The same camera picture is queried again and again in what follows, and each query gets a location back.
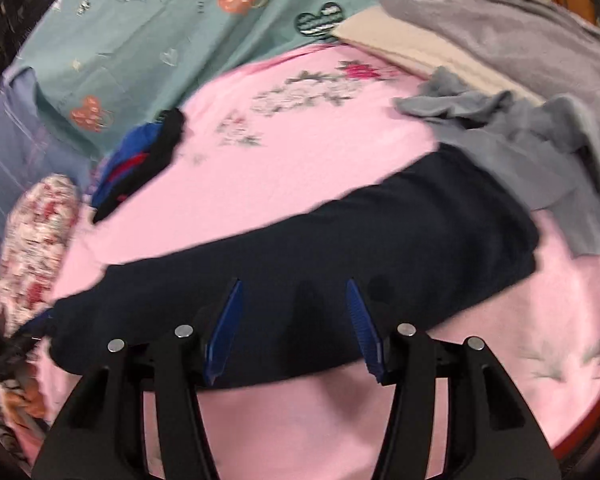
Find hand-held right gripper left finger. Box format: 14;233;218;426
31;279;244;480

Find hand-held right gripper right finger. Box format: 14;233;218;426
346;279;563;480

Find dark navy pants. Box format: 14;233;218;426
17;142;540;390

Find pink floral bedsheet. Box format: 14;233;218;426
15;42;600;480

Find blue red black garment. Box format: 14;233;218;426
87;108;187;224

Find red floral pillow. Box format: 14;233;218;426
0;174;83;338

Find dark patterned cloth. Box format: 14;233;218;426
0;350;51;441

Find blue-grey crumpled garment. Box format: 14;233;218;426
392;66;600;257

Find blue plaid pillow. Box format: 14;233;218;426
0;67;101;256

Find beige folded cloth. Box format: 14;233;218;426
330;7;546;106

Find teal printed quilt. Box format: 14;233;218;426
2;0;411;161

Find lilac-grey sweater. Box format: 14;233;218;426
375;0;600;121

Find black framed picture panel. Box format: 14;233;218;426
0;0;46;126

